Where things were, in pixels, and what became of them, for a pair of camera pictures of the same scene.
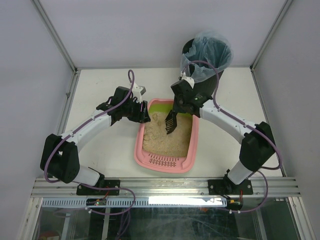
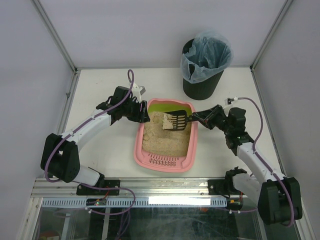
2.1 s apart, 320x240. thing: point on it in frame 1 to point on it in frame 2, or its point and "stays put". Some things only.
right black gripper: [180, 107] to [208, 119]
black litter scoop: [171, 121] to [180, 119]
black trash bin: [207, 87] stays put
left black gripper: [139, 111] stays put
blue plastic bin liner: [212, 46] stays put
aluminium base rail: [263, 187] stays put
